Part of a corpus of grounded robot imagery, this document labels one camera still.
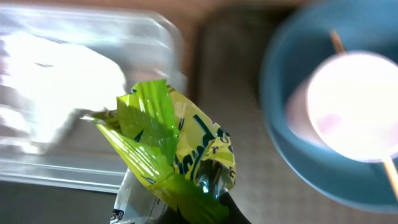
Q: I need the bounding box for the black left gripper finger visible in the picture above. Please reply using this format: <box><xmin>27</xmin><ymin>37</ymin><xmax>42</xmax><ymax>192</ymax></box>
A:
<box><xmin>158</xmin><ymin>193</ymin><xmax>251</xmax><ymax>224</ymax></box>

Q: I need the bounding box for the brown serving tray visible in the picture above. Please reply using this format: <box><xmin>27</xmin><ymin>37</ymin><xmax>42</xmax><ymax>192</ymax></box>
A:
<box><xmin>189</xmin><ymin>5</ymin><xmax>397</xmax><ymax>224</ymax></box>

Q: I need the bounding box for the dark blue plate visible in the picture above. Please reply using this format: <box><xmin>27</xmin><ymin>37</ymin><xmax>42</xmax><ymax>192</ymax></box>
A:
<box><xmin>260</xmin><ymin>0</ymin><xmax>398</xmax><ymax>214</ymax></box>

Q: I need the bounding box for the green snack wrapper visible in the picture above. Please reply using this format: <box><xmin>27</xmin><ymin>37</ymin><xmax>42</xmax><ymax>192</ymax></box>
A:
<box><xmin>85</xmin><ymin>80</ymin><xmax>236</xmax><ymax>223</ymax></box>

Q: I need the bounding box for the left wooden chopstick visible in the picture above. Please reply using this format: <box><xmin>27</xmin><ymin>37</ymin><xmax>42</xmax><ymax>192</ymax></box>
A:
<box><xmin>330</xmin><ymin>30</ymin><xmax>397</xmax><ymax>198</ymax></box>

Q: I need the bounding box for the black waste tray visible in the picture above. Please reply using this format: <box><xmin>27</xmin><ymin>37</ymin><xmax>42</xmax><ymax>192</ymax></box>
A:
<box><xmin>1</xmin><ymin>181</ymin><xmax>116</xmax><ymax>224</ymax></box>

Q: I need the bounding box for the pink cup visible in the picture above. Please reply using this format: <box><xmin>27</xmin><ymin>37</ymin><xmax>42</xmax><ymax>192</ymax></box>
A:
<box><xmin>284</xmin><ymin>51</ymin><xmax>397</xmax><ymax>162</ymax></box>

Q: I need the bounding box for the white paper tissue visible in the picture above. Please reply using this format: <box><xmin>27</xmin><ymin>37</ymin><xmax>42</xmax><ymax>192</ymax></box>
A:
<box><xmin>1</xmin><ymin>32</ymin><xmax>126</xmax><ymax>145</ymax></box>

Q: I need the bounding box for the clear plastic waste bin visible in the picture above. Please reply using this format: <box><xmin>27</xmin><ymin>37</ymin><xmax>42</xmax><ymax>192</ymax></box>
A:
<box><xmin>1</xmin><ymin>4</ymin><xmax>187</xmax><ymax>193</ymax></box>

